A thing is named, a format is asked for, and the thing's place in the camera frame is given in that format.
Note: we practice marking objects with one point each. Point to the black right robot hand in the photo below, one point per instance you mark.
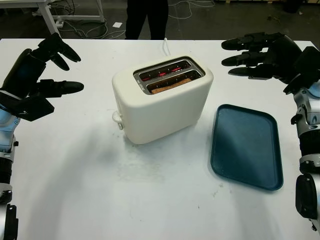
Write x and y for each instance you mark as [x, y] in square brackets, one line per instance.
[282, 56]

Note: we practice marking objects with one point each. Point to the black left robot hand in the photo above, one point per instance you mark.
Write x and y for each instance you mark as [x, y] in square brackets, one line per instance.
[21, 72]

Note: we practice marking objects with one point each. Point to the slice of toast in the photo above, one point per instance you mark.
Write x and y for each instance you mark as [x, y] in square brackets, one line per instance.
[172, 85]

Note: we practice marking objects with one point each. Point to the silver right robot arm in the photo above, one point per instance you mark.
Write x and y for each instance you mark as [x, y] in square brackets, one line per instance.
[308, 122]

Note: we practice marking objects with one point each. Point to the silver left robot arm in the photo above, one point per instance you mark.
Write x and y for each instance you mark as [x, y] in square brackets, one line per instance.
[6, 135]

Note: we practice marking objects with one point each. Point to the cream white toaster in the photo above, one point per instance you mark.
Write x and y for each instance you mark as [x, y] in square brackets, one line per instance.
[160, 112]

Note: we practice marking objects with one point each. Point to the person in cream shirt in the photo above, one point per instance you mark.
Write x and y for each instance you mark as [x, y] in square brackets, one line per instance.
[146, 17]

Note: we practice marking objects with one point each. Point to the small dark floor debris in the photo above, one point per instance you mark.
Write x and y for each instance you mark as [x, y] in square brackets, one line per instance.
[274, 18]

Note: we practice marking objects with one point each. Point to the black floor object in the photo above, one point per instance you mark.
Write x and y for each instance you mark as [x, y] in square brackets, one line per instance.
[293, 5]

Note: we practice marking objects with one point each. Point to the dark blue plastic tray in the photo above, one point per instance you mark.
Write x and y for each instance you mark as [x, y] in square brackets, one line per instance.
[246, 147]

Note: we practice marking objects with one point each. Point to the white square floor plate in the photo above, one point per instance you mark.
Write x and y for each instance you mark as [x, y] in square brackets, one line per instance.
[117, 25]

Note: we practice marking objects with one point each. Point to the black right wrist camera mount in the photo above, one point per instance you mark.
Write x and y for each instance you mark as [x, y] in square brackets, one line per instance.
[305, 67]

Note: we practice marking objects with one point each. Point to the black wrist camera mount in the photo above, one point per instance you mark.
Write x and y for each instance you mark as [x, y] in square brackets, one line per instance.
[305, 67]
[27, 107]

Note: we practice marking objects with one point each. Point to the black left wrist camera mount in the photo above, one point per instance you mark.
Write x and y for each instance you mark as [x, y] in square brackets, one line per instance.
[27, 107]

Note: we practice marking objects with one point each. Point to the white metal table frame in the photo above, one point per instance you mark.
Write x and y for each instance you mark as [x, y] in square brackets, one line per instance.
[46, 12]

